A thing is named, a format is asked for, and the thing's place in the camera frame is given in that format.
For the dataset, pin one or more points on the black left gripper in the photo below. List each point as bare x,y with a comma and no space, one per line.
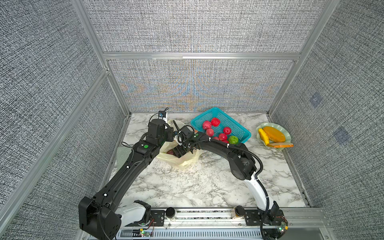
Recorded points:
169,132

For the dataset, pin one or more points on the green waffle cloth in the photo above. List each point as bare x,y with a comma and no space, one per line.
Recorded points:
123,154

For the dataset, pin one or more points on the teal plastic basket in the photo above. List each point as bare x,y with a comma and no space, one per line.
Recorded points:
225,121

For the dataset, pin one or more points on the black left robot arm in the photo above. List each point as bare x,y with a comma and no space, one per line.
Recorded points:
97,215

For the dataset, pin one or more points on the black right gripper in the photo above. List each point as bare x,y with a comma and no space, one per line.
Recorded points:
177,150

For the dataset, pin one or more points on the right black knob on rail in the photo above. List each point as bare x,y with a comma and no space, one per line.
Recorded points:
239,212

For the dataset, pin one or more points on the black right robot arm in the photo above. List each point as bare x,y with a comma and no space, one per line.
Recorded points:
244,165

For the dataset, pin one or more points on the green apple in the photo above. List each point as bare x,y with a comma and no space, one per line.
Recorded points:
233,140

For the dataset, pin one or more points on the black knob on rail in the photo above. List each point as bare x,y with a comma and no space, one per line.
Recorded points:
171,213
239,212

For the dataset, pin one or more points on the left black knob on rail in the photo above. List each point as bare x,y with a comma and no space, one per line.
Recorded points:
171,213

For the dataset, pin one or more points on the pink wrinkled fruit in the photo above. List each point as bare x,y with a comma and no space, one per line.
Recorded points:
207,125

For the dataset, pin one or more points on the dark purple wrinkled fruit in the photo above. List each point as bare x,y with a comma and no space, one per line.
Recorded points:
170,152

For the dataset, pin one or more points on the light green scalloped plate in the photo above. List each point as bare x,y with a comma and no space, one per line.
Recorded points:
278,127

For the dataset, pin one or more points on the orange toast slice toy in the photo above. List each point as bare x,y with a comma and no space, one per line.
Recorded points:
280,145

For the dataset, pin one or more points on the translucent yellowish plastic bag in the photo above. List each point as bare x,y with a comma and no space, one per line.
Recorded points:
167,155

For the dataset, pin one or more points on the aluminium front rail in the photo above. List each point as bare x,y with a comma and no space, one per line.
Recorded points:
139,223

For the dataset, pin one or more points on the round orange bread toy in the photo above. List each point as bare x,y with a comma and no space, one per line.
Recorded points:
274,134

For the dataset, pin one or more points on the red apple with stem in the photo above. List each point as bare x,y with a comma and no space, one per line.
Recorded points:
210,132

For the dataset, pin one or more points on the yellow banana toy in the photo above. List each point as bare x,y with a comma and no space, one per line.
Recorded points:
263,136

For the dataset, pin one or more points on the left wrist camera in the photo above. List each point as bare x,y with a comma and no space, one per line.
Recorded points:
162,115

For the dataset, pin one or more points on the wrinkled red fruit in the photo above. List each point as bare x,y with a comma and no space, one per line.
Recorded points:
215,122

